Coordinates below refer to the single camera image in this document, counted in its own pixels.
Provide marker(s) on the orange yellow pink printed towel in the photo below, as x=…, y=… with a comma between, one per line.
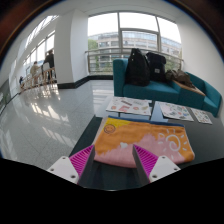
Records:
x=140, y=140

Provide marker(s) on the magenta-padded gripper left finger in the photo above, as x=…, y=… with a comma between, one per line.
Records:
x=63, y=168

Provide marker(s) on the large black backpack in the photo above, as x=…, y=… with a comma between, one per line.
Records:
x=137, y=68

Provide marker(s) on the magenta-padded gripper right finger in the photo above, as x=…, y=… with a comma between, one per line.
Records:
x=163, y=168

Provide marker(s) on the black backpack with label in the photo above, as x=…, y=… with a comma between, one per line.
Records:
x=156, y=68

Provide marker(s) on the person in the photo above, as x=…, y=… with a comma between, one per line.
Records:
x=21, y=81
x=50, y=61
x=34, y=70

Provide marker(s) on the sticker sheet with red shapes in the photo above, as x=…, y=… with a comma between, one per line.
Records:
x=128, y=106

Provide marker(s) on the sticker sheet with round shapes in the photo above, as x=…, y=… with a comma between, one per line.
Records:
x=175, y=111

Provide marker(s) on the metal window railing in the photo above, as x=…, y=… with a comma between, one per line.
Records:
x=103, y=53

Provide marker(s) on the teal sofa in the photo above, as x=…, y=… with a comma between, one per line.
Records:
x=150, y=90

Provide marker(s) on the wooden sofa side table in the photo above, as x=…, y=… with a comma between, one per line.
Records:
x=190, y=88

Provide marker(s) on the small colourful sticker sheet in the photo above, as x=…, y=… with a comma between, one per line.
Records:
x=201, y=116

